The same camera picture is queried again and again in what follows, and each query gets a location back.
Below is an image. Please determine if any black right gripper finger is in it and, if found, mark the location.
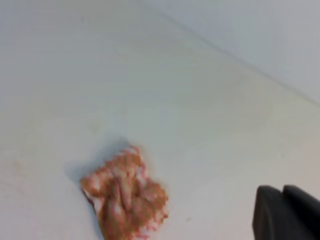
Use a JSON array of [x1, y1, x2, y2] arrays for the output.
[[252, 185, 320, 240]]

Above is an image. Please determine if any orange and white rag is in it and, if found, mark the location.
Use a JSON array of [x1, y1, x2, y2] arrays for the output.
[[79, 146, 168, 240]]

